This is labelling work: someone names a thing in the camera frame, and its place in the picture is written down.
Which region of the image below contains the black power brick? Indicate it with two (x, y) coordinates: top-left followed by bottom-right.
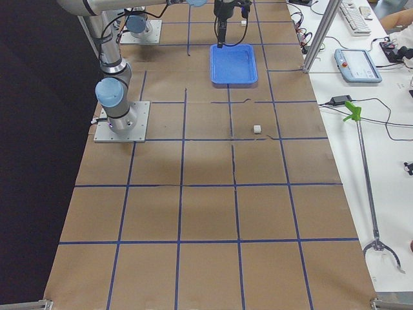
(329, 95), (352, 106)

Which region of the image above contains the blue plastic tray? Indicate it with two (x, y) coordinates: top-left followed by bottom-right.
(210, 44), (258, 88)

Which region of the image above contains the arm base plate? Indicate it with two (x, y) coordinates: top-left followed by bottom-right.
(94, 101), (150, 143)
(120, 17), (162, 45)

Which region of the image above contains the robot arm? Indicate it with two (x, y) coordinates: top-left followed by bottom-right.
(125, 1), (252, 48)
(58, 1), (167, 134)

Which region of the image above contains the white keyboard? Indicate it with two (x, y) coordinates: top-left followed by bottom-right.
(339, 1), (371, 36)

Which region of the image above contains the teach pendant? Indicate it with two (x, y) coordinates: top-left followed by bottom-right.
(334, 48), (382, 84)

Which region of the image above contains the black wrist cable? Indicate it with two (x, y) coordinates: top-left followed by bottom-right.
(224, 14), (250, 47)

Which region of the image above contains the green handled reach grabber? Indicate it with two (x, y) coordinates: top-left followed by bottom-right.
(342, 100), (407, 274)

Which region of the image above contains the aluminium frame post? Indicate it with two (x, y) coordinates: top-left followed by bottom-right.
(302, 0), (341, 73)

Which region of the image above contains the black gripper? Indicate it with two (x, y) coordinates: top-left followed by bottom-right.
(214, 0), (252, 48)

